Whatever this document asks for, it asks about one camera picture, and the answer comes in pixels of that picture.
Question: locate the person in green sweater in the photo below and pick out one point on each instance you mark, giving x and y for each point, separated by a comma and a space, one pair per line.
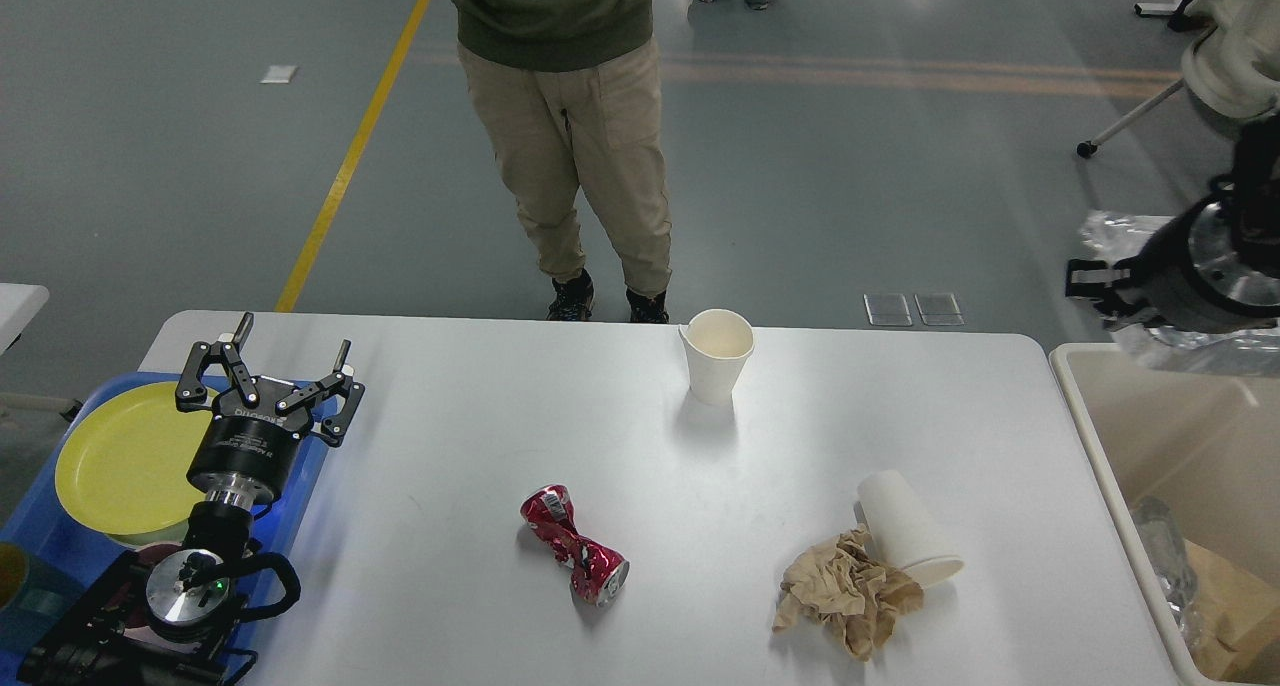
568, 92

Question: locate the white side table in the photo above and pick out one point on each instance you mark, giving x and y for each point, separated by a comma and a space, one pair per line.
19, 305

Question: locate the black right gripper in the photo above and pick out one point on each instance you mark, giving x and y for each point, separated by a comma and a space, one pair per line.
1203, 272

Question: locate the crumpled brown paper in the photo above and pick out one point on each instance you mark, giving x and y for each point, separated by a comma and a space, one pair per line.
842, 587

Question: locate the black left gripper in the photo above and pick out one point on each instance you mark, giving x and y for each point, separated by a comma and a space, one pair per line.
250, 446

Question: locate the yellow plastic plate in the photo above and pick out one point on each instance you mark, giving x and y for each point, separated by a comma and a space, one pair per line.
124, 467

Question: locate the clear plastic wrap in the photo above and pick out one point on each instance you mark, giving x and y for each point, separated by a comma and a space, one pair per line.
1166, 550

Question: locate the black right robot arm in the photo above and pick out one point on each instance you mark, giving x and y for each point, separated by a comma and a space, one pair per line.
1251, 182

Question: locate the white paper cup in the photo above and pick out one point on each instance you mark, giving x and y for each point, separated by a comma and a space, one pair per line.
717, 344
906, 534

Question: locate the pale green plate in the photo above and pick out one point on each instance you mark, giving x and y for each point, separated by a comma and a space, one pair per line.
169, 534

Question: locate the dark teal mug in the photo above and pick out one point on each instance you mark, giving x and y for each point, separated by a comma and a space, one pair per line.
34, 597

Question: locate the crushed red soda can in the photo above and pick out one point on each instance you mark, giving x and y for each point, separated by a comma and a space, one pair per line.
597, 572

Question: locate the beige plastic bin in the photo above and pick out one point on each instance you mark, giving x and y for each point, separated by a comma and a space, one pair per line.
1206, 445

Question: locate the large brown paper bag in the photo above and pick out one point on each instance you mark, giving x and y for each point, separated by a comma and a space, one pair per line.
1238, 621

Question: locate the blue plastic tray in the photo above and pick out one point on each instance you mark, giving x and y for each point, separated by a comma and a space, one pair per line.
60, 556

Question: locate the aluminium foil tray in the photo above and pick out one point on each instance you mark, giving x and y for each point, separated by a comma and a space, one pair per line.
1253, 353

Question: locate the office chair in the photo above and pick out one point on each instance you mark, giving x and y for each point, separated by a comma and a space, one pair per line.
1089, 147

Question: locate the lying white paper cup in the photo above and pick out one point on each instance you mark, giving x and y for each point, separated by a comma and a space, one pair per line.
906, 534

